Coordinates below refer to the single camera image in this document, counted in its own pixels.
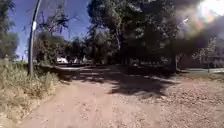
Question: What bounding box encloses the wood of dark trees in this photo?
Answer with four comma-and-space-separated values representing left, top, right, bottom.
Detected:
33, 0, 224, 73

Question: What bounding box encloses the grey brown paved path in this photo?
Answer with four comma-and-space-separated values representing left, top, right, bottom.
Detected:
13, 64, 224, 128

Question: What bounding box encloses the white vehicle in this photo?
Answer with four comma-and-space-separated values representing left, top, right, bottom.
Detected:
56, 57, 70, 65

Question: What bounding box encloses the leaning grey pole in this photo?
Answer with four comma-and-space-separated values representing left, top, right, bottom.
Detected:
27, 0, 43, 77

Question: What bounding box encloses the pale road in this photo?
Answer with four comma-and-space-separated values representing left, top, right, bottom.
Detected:
184, 67, 224, 75

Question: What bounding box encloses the tall dry grass verge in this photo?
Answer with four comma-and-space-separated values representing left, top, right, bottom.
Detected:
0, 59, 63, 128

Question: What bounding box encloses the grass strip with leaves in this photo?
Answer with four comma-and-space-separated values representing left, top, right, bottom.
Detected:
179, 71, 224, 83

